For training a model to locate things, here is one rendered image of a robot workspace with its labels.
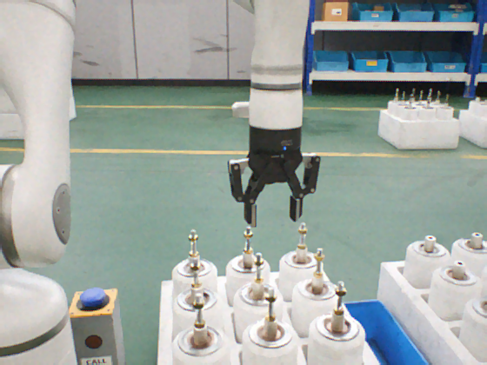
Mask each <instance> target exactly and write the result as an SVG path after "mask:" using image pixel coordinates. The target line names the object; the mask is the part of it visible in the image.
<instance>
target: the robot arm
mask: <svg viewBox="0 0 487 365"><path fill-rule="evenodd" d="M233 1H234V2H236V3H237V4H239V5H240V6H242V7H243V8H245V9H246V10H247V11H249V12H251V13H252V14H254V15H255V46H254V48H253V51H252V55H251V88H250V101H249V102H241V103H235V104H234V105H233V116H236V117H248V118H249V153H248V155H247V156H246V158H244V159H239V160H235V159H234V158H230V159H229V160H228V161H227V166H228V173H229V180H230V193H231V195H232V196H234V198H235V199H236V201H237V202H243V203H244V219H245V221H246V222H247V223H248V224H249V225H250V226H251V227H252V228H254V227H256V225H257V206H256V204H255V202H256V200H257V197H258V194H259V193H260V192H261V191H262V190H263V188H264V185H265V184H273V183H288V185H289V187H290V190H291V192H292V195H290V219H291V220H292V221H293V222H298V218H299V217H301V215H302V207H303V197H304V196H306V195H308V194H309V193H311V194H312V193H314V192H315V191H316V188H317V178H318V172H319V167H320V162H321V157H320V156H319V155H317V154H315V153H314V152H312V151H310V152H309V153H308V154H302V153H301V150H300V146H301V135H302V112H303V100H302V89H301V87H302V67H303V60H302V52H303V46H304V38H305V32H306V27H307V22H308V15H309V7H310V0H233ZM76 10H77V3H76V0H0V85H1V86H2V88H3V89H4V91H5V92H6V94H7V95H8V97H9V99H10V100H11V101H12V103H13V105H14V107H15V109H16V111H17V114H18V115H19V117H20V119H21V122H22V125H23V133H24V143H25V151H24V159H23V163H22V164H9V165H0V365H77V358H76V353H75V347H74V342H73V335H72V330H71V324H70V314H69V307H68V302H67V297H66V294H65V292H64V290H63V288H62V287H61V285H59V284H58V283H57V282H55V281H53V280H51V279H50V278H47V277H46V276H44V275H39V274H36V273H32V272H29V271H26V270H24V269H20V268H31V267H42V266H49V265H53V264H55V263H57V262H58V261H59V260H60V259H61V258H62V257H63V255H64V253H65V251H66V249H67V248H66V246H67V242H68V239H69V236H70V220H71V214H70V140H69V102H70V86H71V72H72V61H73V51H74V42H75V28H76ZM301 162H303V166H304V167H305V170H304V176H303V181H302V185H300V182H299V180H298V178H297V175H296V173H295V171H296V170H297V168H298V167H299V165H300V164H301ZM246 167H249V168H250V170H251V171H252V174H251V176H250V179H249V181H248V186H247V188H246V190H245V191H244V192H243V184H242V177H241V175H243V174H244V171H245V168H246Z"/></svg>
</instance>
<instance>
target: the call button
mask: <svg viewBox="0 0 487 365"><path fill-rule="evenodd" d="M104 298H105V292H104V290H103V289H99V288H93V289H87V290H85V291H84V292H83V293H82V294H81V295H80V302H81V303H82V304H83V305H84V306H86V307H96V306H98V305H99V304H101V303H102V302H103V300H104Z"/></svg>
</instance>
